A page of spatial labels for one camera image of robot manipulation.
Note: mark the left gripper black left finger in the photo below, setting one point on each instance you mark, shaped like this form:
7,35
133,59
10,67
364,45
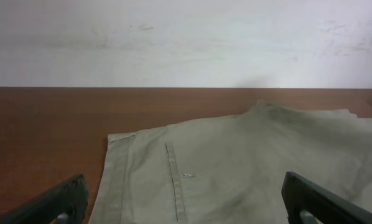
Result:
67,202

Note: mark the khaki green shorts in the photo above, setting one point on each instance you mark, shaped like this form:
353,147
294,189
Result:
230,169

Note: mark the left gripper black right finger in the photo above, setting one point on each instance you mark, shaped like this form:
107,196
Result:
307,202

